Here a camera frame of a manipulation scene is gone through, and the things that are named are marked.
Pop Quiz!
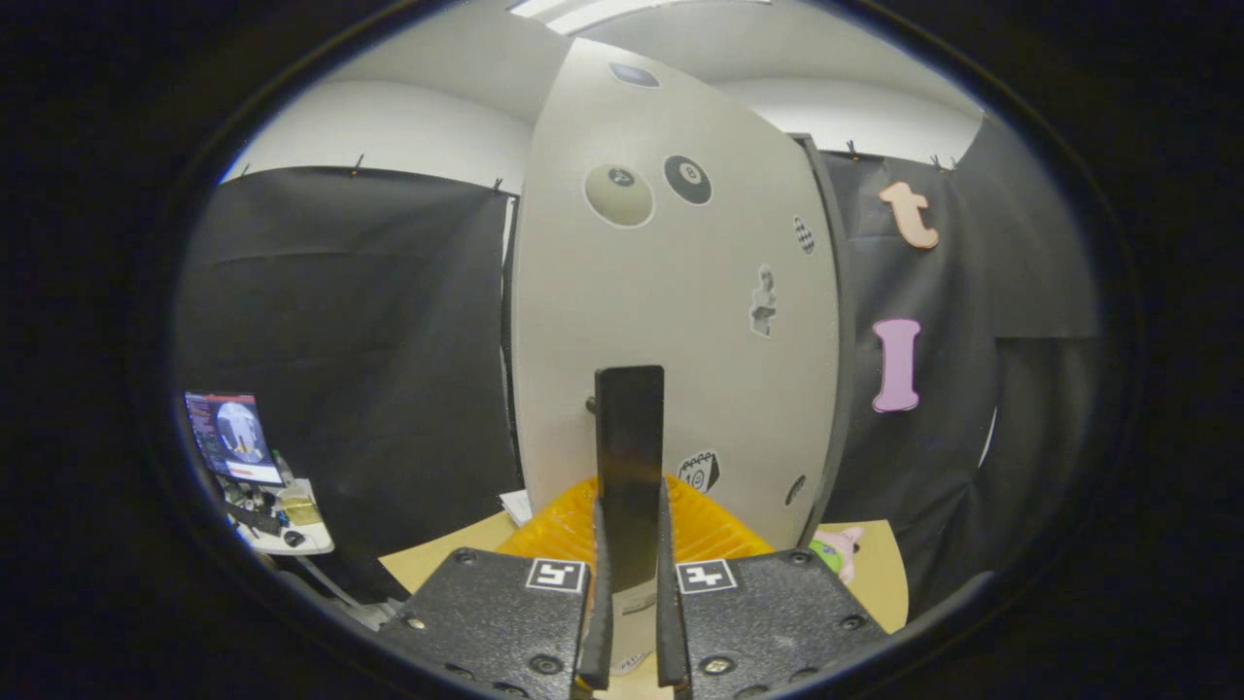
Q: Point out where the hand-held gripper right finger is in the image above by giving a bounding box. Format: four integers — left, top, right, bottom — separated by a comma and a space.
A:
657, 474, 890, 700

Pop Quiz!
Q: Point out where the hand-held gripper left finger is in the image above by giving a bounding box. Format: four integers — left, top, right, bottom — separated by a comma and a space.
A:
379, 476, 615, 700

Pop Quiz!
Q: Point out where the black door handle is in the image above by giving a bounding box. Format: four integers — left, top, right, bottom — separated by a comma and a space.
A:
586, 366, 666, 594

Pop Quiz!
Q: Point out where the green pink plush toy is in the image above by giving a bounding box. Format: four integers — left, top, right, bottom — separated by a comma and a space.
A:
810, 527, 864, 584

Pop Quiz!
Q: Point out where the black keyboard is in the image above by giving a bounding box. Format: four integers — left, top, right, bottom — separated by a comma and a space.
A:
225, 501, 283, 537

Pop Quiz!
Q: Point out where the black backdrop cloth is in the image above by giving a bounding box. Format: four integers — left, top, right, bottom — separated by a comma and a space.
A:
175, 115, 1099, 623

